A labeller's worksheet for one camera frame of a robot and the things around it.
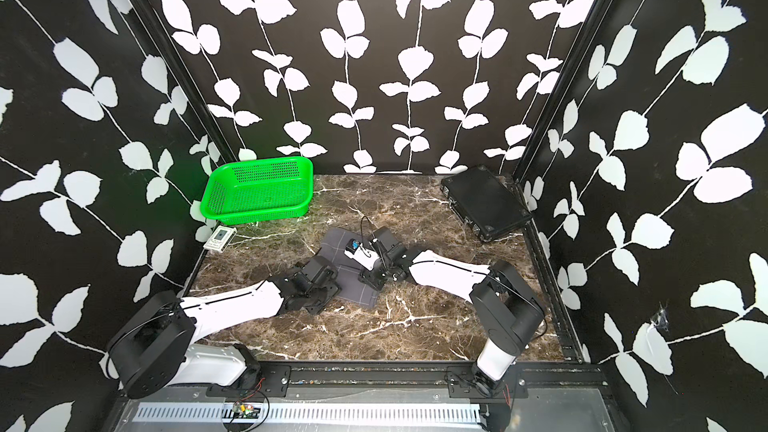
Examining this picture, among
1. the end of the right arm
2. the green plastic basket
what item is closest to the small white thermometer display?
the green plastic basket

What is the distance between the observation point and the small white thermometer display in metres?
1.00

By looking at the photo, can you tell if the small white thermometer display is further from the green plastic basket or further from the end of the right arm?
the end of the right arm
